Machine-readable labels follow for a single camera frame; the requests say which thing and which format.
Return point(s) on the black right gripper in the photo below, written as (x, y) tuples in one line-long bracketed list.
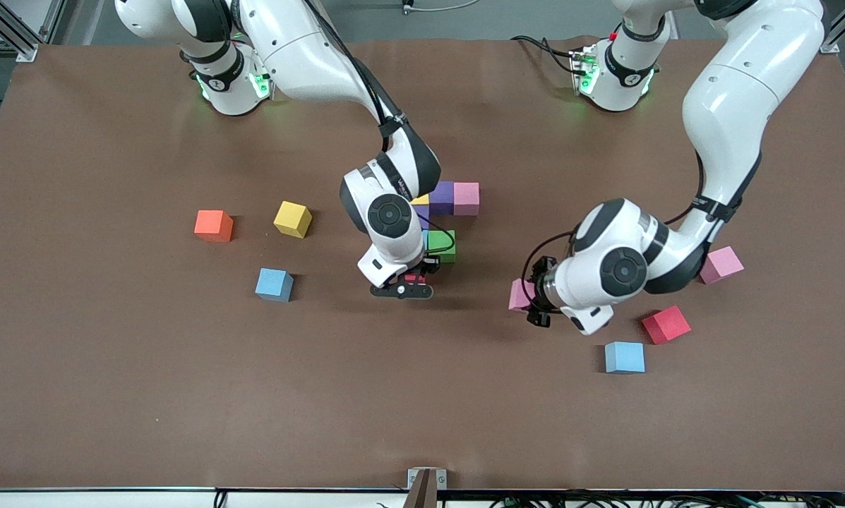
[(430, 267)]

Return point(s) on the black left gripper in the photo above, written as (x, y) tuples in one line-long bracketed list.
[(539, 305)]

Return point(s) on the red foam block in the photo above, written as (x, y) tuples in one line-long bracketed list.
[(415, 278), (666, 324)]

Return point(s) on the pink foam block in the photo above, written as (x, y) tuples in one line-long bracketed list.
[(519, 296), (466, 199), (724, 264)]

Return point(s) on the green foam block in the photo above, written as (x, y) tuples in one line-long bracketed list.
[(442, 243)]

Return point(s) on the purple foam block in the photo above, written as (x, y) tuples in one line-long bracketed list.
[(423, 217), (443, 197)]

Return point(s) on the yellow foam block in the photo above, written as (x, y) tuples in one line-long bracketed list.
[(292, 219), (421, 200)]

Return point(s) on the blue foam block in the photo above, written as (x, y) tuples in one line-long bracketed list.
[(624, 357), (274, 284)]

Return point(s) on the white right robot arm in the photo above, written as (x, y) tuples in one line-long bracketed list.
[(401, 247)]

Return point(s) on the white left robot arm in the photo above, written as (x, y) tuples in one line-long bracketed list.
[(747, 85)]

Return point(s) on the orange foam block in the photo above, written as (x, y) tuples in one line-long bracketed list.
[(212, 224)]

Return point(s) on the brown table cover sheet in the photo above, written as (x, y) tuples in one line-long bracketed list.
[(111, 395)]

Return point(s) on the grey metal strut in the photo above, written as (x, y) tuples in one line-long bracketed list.
[(54, 21)]

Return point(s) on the metal bracket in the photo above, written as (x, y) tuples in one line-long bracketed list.
[(440, 478)]

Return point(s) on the brown camera pole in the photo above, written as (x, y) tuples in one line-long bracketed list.
[(422, 497)]

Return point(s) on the aluminium frame profile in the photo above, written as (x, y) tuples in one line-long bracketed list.
[(842, 25), (6, 28)]

